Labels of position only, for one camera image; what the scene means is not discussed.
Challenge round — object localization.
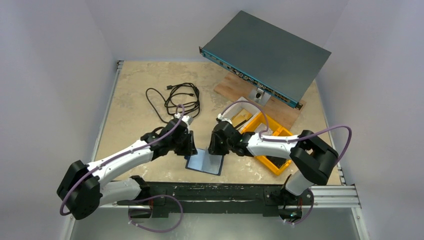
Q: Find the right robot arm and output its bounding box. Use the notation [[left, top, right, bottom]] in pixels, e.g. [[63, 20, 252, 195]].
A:
[[207, 121, 340, 196]]

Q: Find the aluminium table frame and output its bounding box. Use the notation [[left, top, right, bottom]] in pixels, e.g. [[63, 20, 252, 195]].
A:
[[62, 61, 365, 240]]

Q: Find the wooden board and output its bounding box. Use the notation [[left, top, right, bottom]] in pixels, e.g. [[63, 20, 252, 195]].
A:
[[214, 73, 302, 130]]

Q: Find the yellow plastic bin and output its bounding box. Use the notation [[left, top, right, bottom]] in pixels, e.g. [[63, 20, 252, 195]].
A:
[[240, 113, 293, 176]]

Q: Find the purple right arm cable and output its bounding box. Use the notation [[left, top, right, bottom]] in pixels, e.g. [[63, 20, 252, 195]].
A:
[[216, 100, 353, 165]]

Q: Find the black coiled cable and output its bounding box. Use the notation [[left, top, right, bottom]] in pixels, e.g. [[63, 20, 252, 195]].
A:
[[145, 82, 201, 124]]

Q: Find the blue network switch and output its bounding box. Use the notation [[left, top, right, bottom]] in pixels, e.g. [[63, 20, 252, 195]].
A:
[[199, 10, 331, 110]]

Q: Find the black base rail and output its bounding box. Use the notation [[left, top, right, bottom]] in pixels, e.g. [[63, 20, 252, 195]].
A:
[[117, 181, 313, 220]]

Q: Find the gold cards stack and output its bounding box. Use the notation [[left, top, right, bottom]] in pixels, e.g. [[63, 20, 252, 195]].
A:
[[231, 109, 253, 129]]

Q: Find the metal stand bracket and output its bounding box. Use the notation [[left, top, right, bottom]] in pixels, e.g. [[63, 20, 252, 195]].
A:
[[248, 88, 271, 106]]

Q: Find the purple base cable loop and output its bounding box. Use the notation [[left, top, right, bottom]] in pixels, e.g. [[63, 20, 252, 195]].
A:
[[127, 194, 184, 233]]

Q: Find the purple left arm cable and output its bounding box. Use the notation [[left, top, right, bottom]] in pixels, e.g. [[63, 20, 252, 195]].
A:
[[58, 104, 186, 217]]

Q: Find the white plastic bin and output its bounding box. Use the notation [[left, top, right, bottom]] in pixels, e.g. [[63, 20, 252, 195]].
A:
[[223, 97, 260, 126]]

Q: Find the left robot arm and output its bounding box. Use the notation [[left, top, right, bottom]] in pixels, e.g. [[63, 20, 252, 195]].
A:
[[56, 114, 197, 220]]

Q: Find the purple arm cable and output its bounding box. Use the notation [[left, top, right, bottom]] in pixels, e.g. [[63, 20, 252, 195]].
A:
[[216, 100, 353, 165], [58, 104, 186, 217]]

